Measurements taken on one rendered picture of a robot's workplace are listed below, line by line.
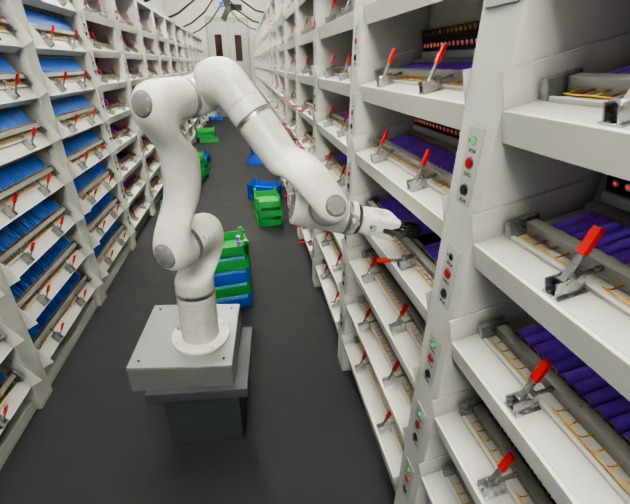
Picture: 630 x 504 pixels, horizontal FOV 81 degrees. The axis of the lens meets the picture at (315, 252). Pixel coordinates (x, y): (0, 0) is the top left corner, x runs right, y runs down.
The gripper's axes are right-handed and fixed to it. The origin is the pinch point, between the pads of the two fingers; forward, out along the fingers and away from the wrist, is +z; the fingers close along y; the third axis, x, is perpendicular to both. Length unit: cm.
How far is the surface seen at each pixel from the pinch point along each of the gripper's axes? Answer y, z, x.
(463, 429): -38.2, 5.3, 26.2
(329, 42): 106, -12, -45
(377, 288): 14.6, 5.3, 26.2
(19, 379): 34, -106, 95
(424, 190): -8.5, -5.4, -12.3
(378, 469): -9, 17, 81
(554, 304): -51, -8, -11
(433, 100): -13.1, -13.3, -29.6
